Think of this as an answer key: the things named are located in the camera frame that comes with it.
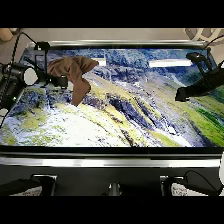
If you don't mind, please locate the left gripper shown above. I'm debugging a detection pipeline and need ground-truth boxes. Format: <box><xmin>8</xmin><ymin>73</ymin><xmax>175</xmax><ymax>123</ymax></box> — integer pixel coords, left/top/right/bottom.
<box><xmin>49</xmin><ymin>74</ymin><xmax>70</xmax><ymax>90</ymax></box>

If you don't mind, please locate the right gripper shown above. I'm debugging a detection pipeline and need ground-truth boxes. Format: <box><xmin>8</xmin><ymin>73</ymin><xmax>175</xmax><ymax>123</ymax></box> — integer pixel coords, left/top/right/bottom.
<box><xmin>174</xmin><ymin>85</ymin><xmax>200</xmax><ymax>103</ymax></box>

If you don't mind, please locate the brown garment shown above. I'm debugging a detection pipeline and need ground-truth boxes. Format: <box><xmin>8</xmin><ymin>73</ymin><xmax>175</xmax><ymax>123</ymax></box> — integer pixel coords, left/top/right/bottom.
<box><xmin>46</xmin><ymin>55</ymin><xmax>100</xmax><ymax>108</ymax></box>

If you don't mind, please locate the black cable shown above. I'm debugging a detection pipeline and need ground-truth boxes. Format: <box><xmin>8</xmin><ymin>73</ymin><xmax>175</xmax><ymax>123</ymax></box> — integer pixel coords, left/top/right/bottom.
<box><xmin>9</xmin><ymin>31</ymin><xmax>37</xmax><ymax>65</ymax></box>
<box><xmin>183</xmin><ymin>169</ymin><xmax>222</xmax><ymax>194</ymax></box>
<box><xmin>202</xmin><ymin>34</ymin><xmax>224</xmax><ymax>49</ymax></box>

